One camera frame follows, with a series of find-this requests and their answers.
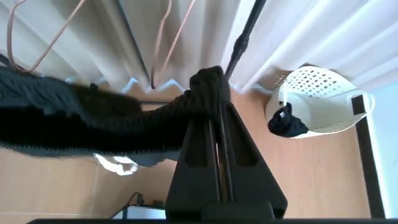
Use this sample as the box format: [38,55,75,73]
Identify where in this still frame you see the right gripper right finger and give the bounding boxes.
[220,101,289,219]

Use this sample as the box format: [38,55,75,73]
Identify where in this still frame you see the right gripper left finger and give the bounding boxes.
[164,117,223,219]

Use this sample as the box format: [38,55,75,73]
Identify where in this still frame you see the black shorts with white cord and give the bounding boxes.
[0,54,233,177]

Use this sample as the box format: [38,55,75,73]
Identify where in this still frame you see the white laundry basket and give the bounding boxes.
[264,65,376,140]

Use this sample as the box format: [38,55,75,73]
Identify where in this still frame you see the black clothes rack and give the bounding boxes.
[138,0,267,106]

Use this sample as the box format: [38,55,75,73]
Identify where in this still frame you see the pink clothes hanger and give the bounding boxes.
[6,0,86,74]
[150,0,197,90]

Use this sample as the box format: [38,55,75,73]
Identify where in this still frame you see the black garment with white label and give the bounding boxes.
[267,102,309,139]

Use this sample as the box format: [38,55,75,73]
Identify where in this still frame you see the beige curtain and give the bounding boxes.
[0,0,398,94]

